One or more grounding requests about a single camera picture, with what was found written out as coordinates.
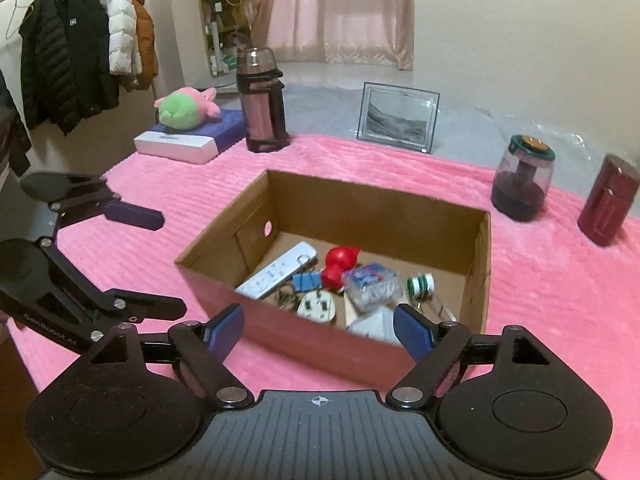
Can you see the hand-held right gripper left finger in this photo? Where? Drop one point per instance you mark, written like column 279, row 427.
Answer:
column 225, row 332

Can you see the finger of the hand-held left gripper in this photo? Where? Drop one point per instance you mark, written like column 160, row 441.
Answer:
column 135, row 216
column 150, row 306

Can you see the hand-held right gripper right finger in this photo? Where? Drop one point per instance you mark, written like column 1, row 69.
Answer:
column 412, row 332

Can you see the white square night light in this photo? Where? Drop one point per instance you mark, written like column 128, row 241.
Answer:
column 375, row 325

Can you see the green and white tape roll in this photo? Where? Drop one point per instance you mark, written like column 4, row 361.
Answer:
column 420, row 287

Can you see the blue patterned plastic packet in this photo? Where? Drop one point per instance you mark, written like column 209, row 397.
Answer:
column 372, row 282

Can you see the white remote control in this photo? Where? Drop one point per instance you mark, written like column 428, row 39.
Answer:
column 280, row 270

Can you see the white three-pin plug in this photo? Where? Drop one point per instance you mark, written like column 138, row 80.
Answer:
column 315, row 307

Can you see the blue binder clip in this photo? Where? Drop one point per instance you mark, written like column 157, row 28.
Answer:
column 307, row 282

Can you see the red plastic toy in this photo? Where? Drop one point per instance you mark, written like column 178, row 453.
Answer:
column 337, row 260

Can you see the brown cardboard box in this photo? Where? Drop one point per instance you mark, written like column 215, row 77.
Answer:
column 360, row 205

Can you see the white flat box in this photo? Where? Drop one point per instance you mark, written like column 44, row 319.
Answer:
column 172, row 147

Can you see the green and pink plush toy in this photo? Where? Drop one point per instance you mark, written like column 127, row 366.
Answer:
column 182, row 110

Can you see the pink ribbed blanket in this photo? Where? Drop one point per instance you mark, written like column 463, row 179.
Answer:
column 525, row 285

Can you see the purple box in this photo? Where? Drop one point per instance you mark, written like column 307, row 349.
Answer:
column 227, row 127

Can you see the dark hanging garment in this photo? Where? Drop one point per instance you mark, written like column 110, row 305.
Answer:
column 12, row 130

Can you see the black puffer jacket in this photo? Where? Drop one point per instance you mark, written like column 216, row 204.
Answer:
column 65, row 60

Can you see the brown puffer jacket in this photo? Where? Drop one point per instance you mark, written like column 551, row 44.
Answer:
column 146, row 45

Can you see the glass jar with dark base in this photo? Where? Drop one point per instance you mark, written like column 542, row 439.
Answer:
column 520, row 190

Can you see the white puffer jacket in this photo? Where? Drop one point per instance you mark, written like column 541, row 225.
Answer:
column 120, row 30

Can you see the wooden bookshelf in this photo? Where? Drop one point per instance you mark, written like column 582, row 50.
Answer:
column 220, row 15

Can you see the dark red canister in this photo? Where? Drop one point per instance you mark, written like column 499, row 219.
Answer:
column 607, row 200

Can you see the pink curtain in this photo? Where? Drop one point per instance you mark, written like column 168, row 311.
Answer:
column 340, row 10

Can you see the glass picture frame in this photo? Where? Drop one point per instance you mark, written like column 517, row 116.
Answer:
column 397, row 117

